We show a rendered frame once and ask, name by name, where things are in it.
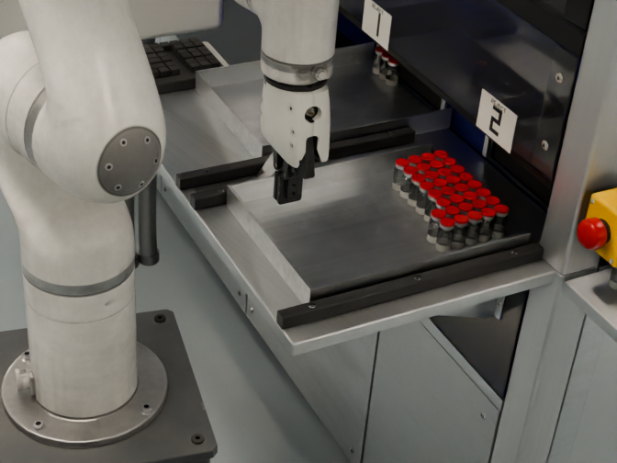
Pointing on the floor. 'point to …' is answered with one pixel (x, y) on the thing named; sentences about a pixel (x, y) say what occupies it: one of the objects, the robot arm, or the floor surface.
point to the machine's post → (564, 252)
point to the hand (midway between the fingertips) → (287, 186)
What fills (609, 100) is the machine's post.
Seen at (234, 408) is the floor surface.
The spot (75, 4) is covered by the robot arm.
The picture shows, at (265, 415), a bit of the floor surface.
